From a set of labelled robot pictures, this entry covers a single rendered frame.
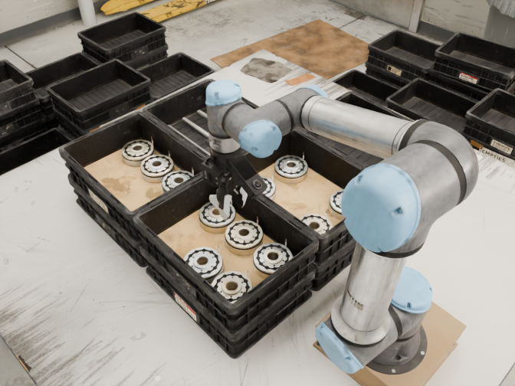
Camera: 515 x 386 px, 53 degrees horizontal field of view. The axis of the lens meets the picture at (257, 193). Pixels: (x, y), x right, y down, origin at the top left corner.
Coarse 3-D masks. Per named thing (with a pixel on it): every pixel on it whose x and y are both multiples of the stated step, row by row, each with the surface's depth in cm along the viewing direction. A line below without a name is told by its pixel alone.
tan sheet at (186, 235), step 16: (176, 224) 147; (192, 224) 147; (176, 240) 143; (192, 240) 143; (208, 240) 143; (224, 240) 143; (272, 240) 143; (224, 256) 139; (240, 256) 139; (224, 272) 135; (240, 272) 135
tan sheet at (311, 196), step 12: (276, 180) 161; (312, 180) 161; (324, 180) 161; (276, 192) 157; (288, 192) 157; (300, 192) 157; (312, 192) 157; (324, 192) 157; (288, 204) 153; (300, 204) 153; (312, 204) 153; (324, 204) 153; (300, 216) 150; (324, 216) 150
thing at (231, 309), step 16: (176, 192) 142; (272, 208) 138; (144, 224) 134; (160, 240) 130; (304, 256) 126; (192, 272) 122; (288, 272) 125; (208, 288) 119; (256, 288) 120; (224, 304) 116; (240, 304) 116
